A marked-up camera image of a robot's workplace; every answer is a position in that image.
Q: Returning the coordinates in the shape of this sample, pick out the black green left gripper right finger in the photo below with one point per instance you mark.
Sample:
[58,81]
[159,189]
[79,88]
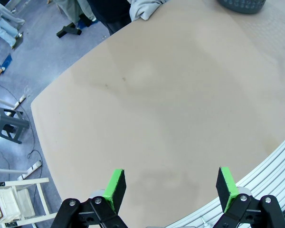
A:
[224,187]

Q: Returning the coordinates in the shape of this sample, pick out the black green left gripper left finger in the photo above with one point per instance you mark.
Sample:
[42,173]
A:
[114,190]

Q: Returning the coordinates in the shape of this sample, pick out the grey training pants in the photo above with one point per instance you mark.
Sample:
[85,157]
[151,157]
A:
[145,9]

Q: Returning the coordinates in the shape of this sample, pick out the olive pants mannequin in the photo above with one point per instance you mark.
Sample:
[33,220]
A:
[71,9]

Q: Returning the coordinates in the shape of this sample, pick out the white shelf cart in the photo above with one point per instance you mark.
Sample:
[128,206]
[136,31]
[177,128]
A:
[16,204]

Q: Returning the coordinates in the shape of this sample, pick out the grey plastic stool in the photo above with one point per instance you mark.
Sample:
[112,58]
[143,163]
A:
[1,118]

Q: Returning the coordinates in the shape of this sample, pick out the black mannequin foot stand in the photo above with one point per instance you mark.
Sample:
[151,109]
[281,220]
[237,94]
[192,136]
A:
[67,31]

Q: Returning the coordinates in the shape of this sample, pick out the person torso in black shirt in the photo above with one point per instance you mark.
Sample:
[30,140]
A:
[114,12]

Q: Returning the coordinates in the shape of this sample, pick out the dark grey plastic basket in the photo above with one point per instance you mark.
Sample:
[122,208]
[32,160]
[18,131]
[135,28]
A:
[242,6]

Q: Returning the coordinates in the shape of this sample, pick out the light jeans mannequin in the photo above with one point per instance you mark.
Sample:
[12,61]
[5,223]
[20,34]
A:
[4,26]

